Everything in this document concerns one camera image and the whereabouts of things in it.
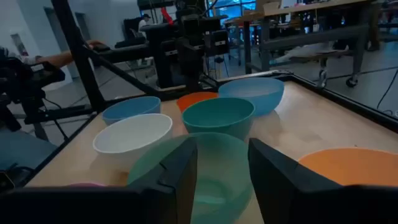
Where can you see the translucent green bowl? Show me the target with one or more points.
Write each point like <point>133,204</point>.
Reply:
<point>217,161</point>

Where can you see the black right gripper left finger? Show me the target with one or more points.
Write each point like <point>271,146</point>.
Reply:
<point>183,174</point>

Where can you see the person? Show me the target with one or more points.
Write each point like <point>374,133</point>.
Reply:
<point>143,23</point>

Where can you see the black device on stand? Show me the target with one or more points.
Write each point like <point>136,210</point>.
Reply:
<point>18,81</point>

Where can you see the translucent light blue bowl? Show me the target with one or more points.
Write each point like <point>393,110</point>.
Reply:
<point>252,90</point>

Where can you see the blue chair seat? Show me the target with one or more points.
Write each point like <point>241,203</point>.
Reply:
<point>21,149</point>

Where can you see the person's hand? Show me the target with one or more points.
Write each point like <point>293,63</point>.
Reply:
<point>94,43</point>

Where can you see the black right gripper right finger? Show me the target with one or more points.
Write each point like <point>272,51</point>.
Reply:
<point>270,180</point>

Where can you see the teal bowl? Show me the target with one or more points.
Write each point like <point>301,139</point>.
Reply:
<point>217,115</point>

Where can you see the pink bowl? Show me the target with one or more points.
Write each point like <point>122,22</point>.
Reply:
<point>87,184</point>

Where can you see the black chair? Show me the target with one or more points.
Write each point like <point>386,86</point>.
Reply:
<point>133,31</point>

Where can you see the red-orange bowl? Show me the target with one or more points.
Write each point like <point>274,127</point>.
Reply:
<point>192,98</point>

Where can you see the black frame post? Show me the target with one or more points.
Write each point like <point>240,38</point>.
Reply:
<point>77,62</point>

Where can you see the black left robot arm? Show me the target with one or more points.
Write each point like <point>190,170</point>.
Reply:
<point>186,53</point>

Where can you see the orange bowl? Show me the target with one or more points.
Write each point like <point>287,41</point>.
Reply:
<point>351,166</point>

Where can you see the cardboard box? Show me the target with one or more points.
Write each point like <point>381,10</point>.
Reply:
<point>270,6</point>

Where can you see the white bowl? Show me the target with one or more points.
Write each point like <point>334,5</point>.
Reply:
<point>130,137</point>

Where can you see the person's forearm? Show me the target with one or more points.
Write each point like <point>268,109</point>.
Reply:
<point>56,58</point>

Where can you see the wheeled workbench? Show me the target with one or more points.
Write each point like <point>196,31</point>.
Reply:
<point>311,37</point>

